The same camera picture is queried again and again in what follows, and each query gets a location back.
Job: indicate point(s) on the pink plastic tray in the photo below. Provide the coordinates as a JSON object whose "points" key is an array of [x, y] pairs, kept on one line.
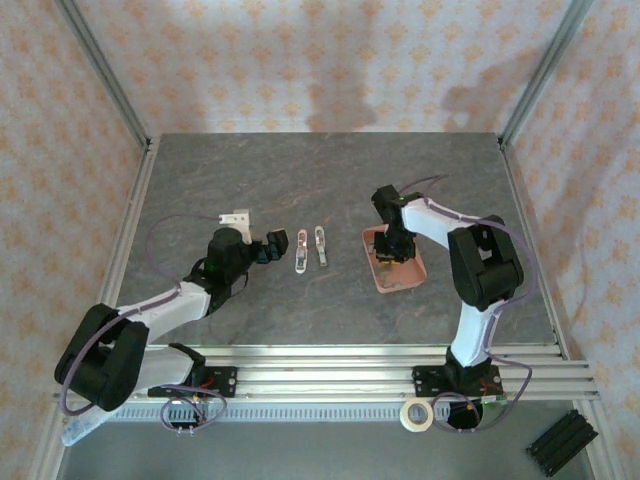
{"points": [[412, 277]]}

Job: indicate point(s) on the pink stapler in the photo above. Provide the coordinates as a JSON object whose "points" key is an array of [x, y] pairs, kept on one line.
{"points": [[300, 255]]}

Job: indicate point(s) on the beige stapler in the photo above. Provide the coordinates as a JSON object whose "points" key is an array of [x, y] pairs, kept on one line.
{"points": [[321, 247]]}

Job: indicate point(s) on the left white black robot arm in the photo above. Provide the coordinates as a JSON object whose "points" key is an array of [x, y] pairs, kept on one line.
{"points": [[170, 305]]}

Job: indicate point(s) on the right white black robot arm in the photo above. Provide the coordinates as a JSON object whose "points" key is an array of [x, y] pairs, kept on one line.
{"points": [[470, 330]]}

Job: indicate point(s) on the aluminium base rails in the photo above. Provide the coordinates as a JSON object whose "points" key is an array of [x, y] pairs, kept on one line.
{"points": [[325, 380]]}

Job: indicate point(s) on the white tape roll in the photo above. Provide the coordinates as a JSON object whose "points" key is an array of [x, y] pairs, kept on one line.
{"points": [[406, 417]]}

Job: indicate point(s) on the green circuit board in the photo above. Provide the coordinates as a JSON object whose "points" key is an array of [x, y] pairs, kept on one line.
{"points": [[492, 407]]}

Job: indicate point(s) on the clear plastic packet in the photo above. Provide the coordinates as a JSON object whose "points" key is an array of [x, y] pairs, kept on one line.
{"points": [[80, 432]]}

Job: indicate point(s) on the black aluminium extrusion piece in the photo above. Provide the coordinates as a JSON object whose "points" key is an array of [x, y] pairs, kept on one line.
{"points": [[562, 442]]}

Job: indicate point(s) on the aluminium table side rail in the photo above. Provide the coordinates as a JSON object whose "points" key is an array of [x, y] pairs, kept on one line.
{"points": [[532, 250], [132, 225]]}

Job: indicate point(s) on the aluminium frame post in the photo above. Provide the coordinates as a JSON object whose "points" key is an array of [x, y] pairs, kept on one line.
{"points": [[542, 75], [107, 75]]}

